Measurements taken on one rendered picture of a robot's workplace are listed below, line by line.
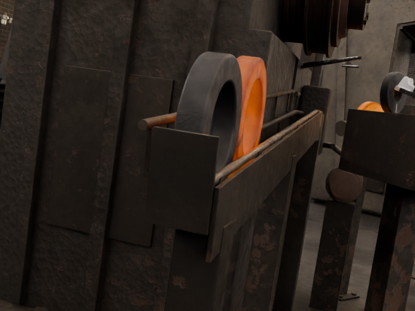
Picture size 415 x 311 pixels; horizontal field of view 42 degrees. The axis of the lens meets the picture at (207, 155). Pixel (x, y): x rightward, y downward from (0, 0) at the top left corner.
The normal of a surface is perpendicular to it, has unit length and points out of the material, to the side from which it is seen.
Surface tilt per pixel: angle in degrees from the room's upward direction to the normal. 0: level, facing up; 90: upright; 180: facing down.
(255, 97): 123
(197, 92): 63
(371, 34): 90
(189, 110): 77
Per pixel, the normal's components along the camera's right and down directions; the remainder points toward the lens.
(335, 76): -0.50, 0.01
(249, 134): -0.17, -0.42
